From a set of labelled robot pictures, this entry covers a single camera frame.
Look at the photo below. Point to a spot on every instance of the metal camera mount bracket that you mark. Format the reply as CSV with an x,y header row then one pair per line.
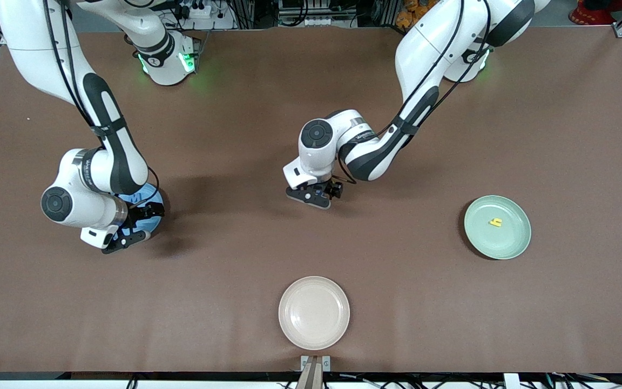
x,y
315,364

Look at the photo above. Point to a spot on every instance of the orange snack packs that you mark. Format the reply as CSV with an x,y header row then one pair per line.
x,y
411,11

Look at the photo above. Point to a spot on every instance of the red object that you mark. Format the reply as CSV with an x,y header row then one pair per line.
x,y
592,13

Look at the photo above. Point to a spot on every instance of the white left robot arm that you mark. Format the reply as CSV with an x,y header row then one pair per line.
x,y
376,151

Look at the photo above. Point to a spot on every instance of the black table edge rail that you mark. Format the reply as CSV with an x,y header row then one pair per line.
x,y
181,375

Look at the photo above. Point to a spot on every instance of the yellow lowercase letter h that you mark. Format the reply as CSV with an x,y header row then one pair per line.
x,y
495,222

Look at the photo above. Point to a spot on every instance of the beige plate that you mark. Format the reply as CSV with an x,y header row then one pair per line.
x,y
314,313

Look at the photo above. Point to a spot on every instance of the blue plate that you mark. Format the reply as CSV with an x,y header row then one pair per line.
x,y
153,193

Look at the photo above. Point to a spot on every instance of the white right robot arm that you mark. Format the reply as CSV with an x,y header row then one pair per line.
x,y
111,156

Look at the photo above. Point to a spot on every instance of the green plate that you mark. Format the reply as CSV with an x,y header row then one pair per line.
x,y
511,237

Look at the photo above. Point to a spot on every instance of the white power strip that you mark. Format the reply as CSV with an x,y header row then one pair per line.
x,y
219,22

